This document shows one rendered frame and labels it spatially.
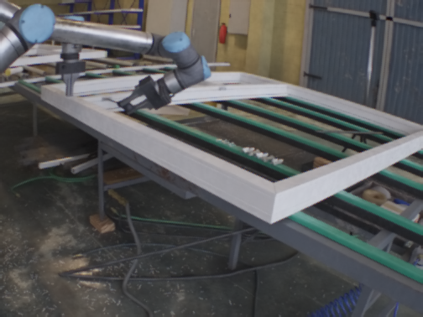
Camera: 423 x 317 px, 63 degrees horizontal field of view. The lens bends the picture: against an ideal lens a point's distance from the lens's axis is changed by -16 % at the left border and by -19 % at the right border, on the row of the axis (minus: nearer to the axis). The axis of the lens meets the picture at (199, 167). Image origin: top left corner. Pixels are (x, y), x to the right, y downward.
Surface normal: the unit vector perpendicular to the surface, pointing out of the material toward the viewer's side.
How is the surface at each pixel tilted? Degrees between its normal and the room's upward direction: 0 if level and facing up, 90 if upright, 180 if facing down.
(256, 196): 90
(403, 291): 90
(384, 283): 90
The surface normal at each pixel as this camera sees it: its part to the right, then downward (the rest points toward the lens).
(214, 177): -0.76, 0.18
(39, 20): 0.73, 0.22
